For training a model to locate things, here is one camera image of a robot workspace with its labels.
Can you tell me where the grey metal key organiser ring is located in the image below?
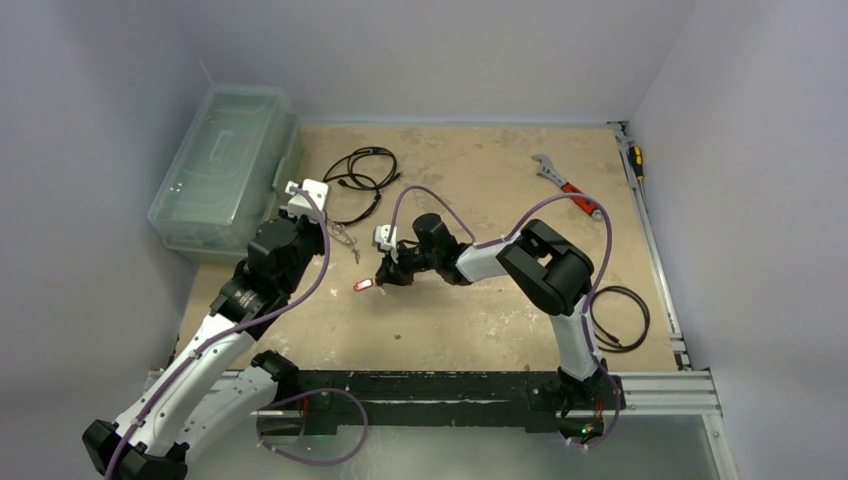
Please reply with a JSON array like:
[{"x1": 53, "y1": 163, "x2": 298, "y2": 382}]
[{"x1": 328, "y1": 222, "x2": 363, "y2": 265}]

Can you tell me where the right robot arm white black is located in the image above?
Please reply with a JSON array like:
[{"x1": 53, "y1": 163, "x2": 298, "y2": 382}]
[{"x1": 373, "y1": 213, "x2": 604, "y2": 407}]

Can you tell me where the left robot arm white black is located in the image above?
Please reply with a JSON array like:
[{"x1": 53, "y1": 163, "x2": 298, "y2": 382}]
[{"x1": 82, "y1": 210, "x2": 330, "y2": 479}]

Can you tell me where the clear plastic storage box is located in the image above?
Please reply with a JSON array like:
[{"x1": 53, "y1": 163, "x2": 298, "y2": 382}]
[{"x1": 147, "y1": 84, "x2": 303, "y2": 266}]

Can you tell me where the yellow black screwdriver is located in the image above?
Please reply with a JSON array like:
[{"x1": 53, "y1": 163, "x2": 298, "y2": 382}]
[{"x1": 627, "y1": 144, "x2": 645, "y2": 184}]

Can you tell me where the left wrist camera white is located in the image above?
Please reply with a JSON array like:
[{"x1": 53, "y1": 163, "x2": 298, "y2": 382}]
[{"x1": 284, "y1": 179, "x2": 330, "y2": 223}]

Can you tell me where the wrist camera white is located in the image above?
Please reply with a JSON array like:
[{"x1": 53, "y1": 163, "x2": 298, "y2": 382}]
[
  {"x1": 372, "y1": 224, "x2": 398, "y2": 263},
  {"x1": 284, "y1": 179, "x2": 330, "y2": 223}
]

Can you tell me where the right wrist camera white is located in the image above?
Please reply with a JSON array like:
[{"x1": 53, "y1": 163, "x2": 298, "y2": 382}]
[{"x1": 372, "y1": 224, "x2": 398, "y2": 263}]

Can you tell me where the black coiled usb cable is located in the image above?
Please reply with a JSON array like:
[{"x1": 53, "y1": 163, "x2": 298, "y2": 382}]
[{"x1": 320, "y1": 146, "x2": 403, "y2": 229}]

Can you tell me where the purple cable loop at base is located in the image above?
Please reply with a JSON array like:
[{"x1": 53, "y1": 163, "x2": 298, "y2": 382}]
[{"x1": 255, "y1": 385, "x2": 370, "y2": 466}]

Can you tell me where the red handled adjustable wrench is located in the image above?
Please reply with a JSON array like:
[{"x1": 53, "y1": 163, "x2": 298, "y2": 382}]
[{"x1": 531, "y1": 154, "x2": 603, "y2": 221}]

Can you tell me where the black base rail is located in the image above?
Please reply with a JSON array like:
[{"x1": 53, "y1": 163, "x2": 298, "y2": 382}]
[{"x1": 264, "y1": 370, "x2": 626, "y2": 440}]

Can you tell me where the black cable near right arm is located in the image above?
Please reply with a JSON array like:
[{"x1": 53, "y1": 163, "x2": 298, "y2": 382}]
[{"x1": 588, "y1": 286, "x2": 652, "y2": 354}]

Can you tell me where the aluminium frame rail right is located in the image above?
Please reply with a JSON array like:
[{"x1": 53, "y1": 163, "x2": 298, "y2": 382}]
[{"x1": 607, "y1": 121, "x2": 722, "y2": 416}]

